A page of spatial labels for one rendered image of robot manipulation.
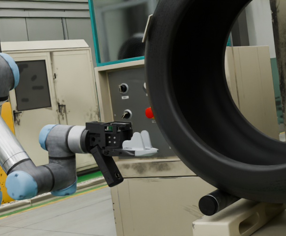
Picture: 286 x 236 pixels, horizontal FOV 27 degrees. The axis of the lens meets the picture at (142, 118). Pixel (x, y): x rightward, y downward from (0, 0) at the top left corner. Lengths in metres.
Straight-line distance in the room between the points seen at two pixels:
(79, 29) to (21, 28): 1.46
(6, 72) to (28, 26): 9.58
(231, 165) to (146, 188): 0.96
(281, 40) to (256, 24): 9.99
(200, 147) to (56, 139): 0.48
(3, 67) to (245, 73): 0.83
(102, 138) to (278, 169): 0.50
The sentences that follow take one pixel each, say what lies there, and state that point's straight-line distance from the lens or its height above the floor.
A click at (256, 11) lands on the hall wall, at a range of 11.56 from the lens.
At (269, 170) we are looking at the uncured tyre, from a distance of 1.20.
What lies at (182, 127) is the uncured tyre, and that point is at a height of 1.07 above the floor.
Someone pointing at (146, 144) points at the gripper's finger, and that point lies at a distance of 1.49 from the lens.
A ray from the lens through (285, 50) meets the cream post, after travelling 1.56.
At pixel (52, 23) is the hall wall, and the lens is 11.74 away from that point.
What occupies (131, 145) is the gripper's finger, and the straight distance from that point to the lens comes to 1.47.
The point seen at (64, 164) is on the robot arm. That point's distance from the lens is 1.61.
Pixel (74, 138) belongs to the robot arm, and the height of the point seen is 1.06.
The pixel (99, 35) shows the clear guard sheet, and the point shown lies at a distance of 2.25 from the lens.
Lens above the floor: 1.17
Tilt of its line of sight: 3 degrees down
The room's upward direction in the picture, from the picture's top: 7 degrees counter-clockwise
